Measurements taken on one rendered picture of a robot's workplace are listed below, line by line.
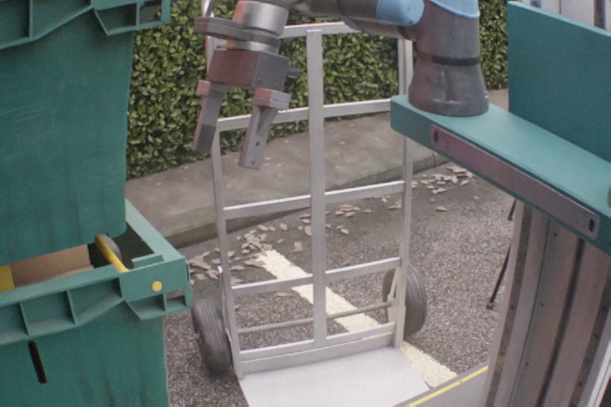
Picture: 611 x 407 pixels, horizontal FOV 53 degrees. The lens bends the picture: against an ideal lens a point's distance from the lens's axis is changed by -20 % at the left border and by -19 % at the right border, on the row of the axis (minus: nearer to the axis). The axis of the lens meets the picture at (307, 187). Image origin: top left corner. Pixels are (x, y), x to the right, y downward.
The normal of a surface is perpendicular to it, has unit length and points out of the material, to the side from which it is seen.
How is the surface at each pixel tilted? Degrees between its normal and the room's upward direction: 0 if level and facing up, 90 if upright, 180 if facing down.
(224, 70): 67
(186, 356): 0
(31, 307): 93
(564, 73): 90
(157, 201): 8
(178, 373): 0
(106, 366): 93
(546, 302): 90
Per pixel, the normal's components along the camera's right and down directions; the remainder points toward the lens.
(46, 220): 0.56, 0.38
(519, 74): -0.87, 0.22
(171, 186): 0.06, -0.86
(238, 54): -0.77, -0.14
